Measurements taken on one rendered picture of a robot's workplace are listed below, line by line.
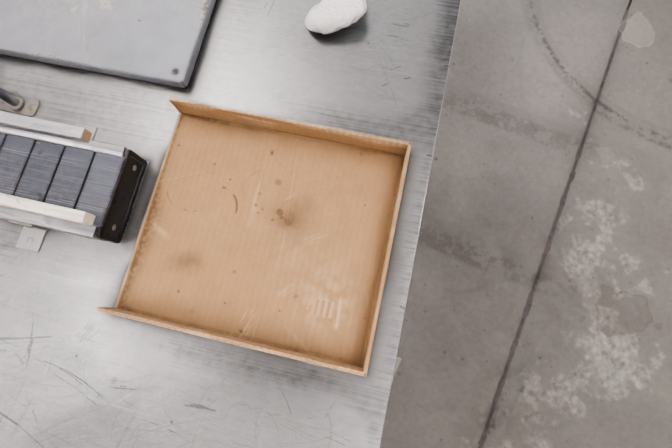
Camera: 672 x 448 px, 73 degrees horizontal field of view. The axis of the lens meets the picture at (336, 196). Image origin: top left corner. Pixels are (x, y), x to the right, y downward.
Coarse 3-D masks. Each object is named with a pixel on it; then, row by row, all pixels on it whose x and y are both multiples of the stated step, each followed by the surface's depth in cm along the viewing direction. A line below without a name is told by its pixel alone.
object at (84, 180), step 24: (0, 144) 54; (24, 144) 53; (48, 144) 53; (0, 168) 53; (24, 168) 53; (48, 168) 52; (72, 168) 52; (96, 168) 52; (120, 168) 52; (0, 192) 52; (24, 192) 52; (48, 192) 52; (72, 192) 52; (96, 192) 51; (96, 216) 51
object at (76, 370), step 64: (256, 0) 63; (320, 0) 62; (384, 0) 62; (448, 0) 61; (0, 64) 62; (256, 64) 60; (320, 64) 60; (384, 64) 59; (448, 64) 59; (128, 128) 59; (384, 128) 57; (0, 256) 55; (64, 256) 55; (128, 256) 54; (0, 320) 53; (64, 320) 53; (128, 320) 52; (384, 320) 51; (0, 384) 51; (64, 384) 51; (128, 384) 51; (192, 384) 50; (256, 384) 50; (320, 384) 50; (384, 384) 49
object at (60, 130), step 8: (0, 112) 45; (0, 120) 45; (8, 120) 45; (16, 120) 45; (24, 120) 45; (32, 120) 45; (40, 120) 45; (16, 128) 46; (24, 128) 45; (32, 128) 45; (40, 128) 45; (48, 128) 45; (56, 128) 45; (64, 128) 45; (72, 128) 44; (80, 128) 44; (56, 136) 46; (64, 136) 45; (72, 136) 44; (80, 136) 44; (88, 136) 45
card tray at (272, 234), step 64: (192, 128) 58; (256, 128) 57; (320, 128) 53; (192, 192) 56; (256, 192) 55; (320, 192) 55; (384, 192) 54; (192, 256) 54; (256, 256) 53; (320, 256) 53; (384, 256) 52; (192, 320) 52; (256, 320) 51; (320, 320) 51
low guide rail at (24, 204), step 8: (0, 200) 48; (8, 200) 48; (16, 200) 48; (24, 200) 48; (32, 200) 48; (16, 208) 48; (24, 208) 48; (32, 208) 48; (40, 208) 48; (48, 208) 48; (56, 208) 47; (64, 208) 47; (56, 216) 47; (64, 216) 47; (72, 216) 47; (80, 216) 47; (88, 216) 48; (88, 224) 48
